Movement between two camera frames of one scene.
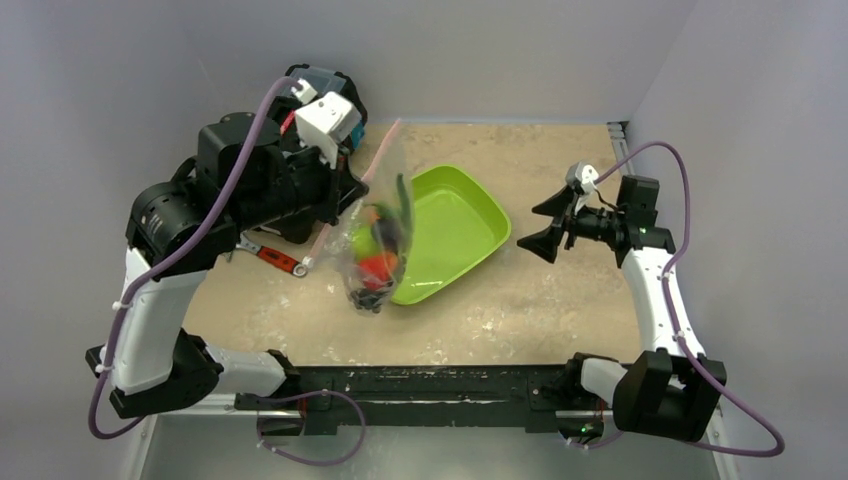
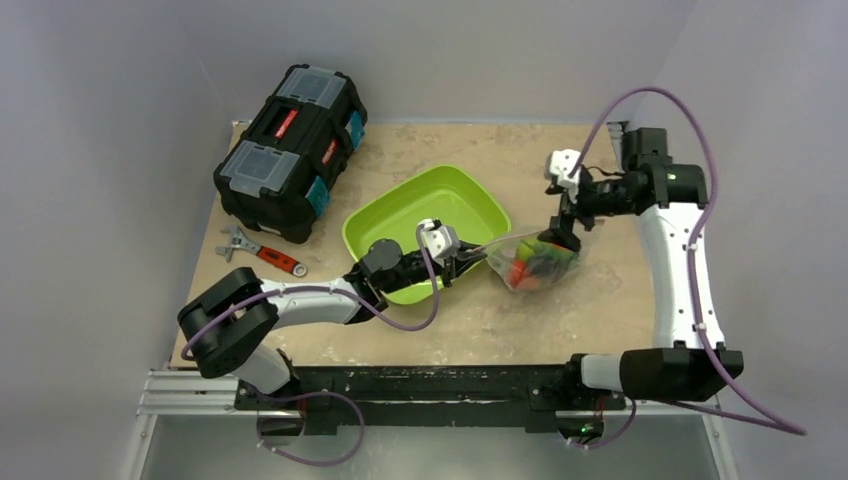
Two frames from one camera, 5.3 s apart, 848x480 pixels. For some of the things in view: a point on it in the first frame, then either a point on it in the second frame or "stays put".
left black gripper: [341, 189] -> [454, 267]
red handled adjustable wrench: [274, 257] stays put
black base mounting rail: [503, 395] stays put
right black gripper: [568, 220] -> [570, 211]
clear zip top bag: [369, 237] -> [528, 263]
